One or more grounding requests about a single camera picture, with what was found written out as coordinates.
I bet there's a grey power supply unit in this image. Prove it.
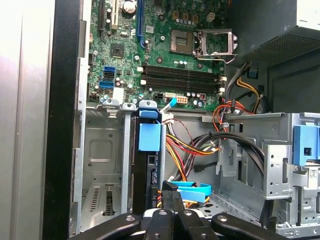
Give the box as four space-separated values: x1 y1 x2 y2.
227 0 320 68

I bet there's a black expansion slot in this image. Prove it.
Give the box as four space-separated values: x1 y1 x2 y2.
98 0 106 31

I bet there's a silver coin cell battery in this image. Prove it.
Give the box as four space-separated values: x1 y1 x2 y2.
122 0 137 14

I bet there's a white expansion slot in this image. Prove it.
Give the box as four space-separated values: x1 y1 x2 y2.
110 0 119 30

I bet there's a metal locking lever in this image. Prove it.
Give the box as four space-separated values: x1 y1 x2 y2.
196 52 238 65

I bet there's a short blue data wire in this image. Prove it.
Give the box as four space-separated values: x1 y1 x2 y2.
159 96 178 113

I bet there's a metal socket cover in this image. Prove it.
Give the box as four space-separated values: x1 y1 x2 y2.
193 28 238 57

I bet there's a long blue data wire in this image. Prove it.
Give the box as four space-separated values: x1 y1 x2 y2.
162 181 212 203

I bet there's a blue drive cage latch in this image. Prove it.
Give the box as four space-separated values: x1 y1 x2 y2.
292 123 320 167

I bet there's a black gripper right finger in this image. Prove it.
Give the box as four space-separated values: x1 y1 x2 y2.
172 190 285 240

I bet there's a hard disk blue carrier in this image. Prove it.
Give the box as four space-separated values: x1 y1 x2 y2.
132 99 166 216

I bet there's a black cable bundle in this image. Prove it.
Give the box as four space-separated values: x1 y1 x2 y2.
184 131 266 226

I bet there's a blue expansion slot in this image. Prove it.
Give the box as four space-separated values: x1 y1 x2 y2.
136 0 149 50

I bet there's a black square chipset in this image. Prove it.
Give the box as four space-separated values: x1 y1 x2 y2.
109 42 125 59

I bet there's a black open PC case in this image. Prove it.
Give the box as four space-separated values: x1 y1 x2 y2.
42 0 320 240

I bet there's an orange yellow wire bundle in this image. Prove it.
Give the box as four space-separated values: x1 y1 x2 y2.
164 62 267 183

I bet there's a green motherboard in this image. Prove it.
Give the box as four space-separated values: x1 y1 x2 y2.
86 0 230 112

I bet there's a black RAM slot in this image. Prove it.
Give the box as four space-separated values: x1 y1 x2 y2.
142 83 226 95
140 76 225 88
142 69 227 80
141 63 225 74

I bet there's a grey optical drive cage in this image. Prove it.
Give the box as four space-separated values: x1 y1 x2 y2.
217 112 320 238

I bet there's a grey metal disk bay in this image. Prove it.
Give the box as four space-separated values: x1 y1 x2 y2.
79 98 167 231

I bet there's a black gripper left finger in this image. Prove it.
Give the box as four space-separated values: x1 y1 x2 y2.
71 190 175 240

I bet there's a CPU socket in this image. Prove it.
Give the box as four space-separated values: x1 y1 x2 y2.
169 29 195 55

